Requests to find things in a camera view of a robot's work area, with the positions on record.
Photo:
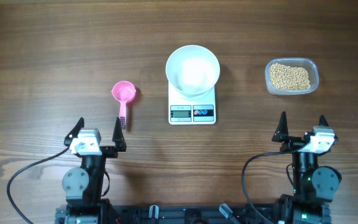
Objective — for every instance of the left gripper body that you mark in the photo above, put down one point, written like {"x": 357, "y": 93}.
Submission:
{"x": 109, "y": 152}

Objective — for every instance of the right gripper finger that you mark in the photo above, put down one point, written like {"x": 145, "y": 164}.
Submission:
{"x": 323, "y": 121}
{"x": 281, "y": 133}

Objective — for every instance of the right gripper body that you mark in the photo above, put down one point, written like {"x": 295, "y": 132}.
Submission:
{"x": 293, "y": 144}

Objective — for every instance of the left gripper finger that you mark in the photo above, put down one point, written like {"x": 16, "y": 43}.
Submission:
{"x": 74, "y": 132}
{"x": 118, "y": 137}

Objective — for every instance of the pink plastic scoop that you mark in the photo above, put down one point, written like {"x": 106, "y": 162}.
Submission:
{"x": 124, "y": 92}

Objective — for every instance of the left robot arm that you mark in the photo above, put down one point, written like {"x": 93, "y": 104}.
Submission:
{"x": 84, "y": 185}

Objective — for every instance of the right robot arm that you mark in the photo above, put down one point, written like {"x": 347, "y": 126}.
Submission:
{"x": 314, "y": 186}

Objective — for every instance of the white digital kitchen scale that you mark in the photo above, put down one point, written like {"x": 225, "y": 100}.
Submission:
{"x": 197, "y": 110}

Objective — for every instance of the white bowl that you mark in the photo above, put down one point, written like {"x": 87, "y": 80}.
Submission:
{"x": 192, "y": 70}

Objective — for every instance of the pile of soybeans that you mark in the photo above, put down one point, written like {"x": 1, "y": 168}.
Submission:
{"x": 285, "y": 77}

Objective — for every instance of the clear plastic container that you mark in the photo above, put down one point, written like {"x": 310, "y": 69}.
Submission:
{"x": 308, "y": 64}

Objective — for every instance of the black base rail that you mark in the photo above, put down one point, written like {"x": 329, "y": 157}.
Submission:
{"x": 260, "y": 213}

